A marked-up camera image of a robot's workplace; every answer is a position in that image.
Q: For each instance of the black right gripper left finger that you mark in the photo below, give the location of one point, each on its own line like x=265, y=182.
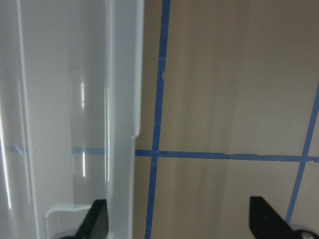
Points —
x=95, y=224

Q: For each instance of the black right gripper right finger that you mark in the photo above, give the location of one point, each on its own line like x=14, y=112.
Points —
x=266, y=223

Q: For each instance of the clear plastic box lid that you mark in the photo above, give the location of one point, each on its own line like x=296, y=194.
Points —
x=70, y=104

